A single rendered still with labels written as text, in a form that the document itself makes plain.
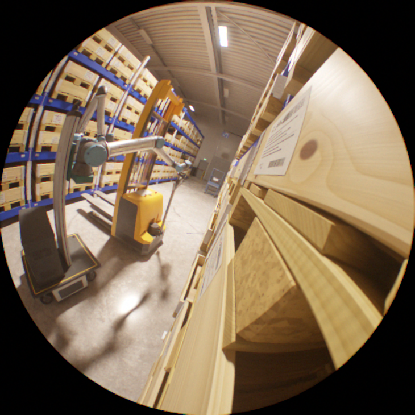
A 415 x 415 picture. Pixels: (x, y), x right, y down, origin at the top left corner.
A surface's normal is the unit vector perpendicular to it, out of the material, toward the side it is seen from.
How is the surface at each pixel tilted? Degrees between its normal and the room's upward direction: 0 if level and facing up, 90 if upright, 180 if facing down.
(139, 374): 0
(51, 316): 0
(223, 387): 0
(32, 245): 90
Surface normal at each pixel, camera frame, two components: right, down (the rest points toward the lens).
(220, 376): 0.37, -0.89
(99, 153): 0.80, 0.47
